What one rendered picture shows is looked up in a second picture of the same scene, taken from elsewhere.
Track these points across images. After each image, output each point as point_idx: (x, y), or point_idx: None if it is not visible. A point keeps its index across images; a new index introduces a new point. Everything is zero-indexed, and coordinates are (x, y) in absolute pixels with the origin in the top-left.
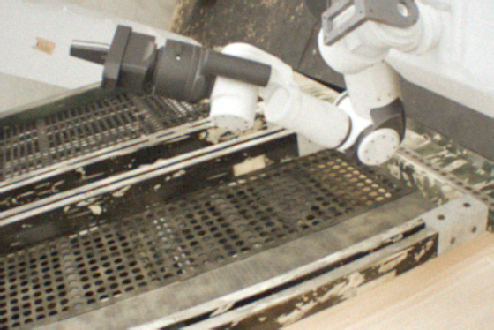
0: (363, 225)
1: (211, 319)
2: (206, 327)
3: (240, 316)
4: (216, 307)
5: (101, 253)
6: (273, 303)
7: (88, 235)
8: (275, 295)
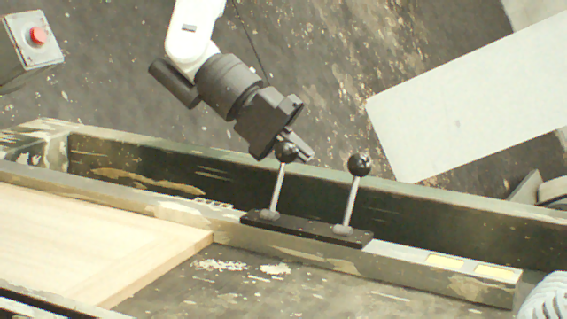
0: None
1: (75, 307)
2: (91, 306)
3: (56, 294)
4: (50, 313)
5: None
6: (20, 283)
7: None
8: (4, 286)
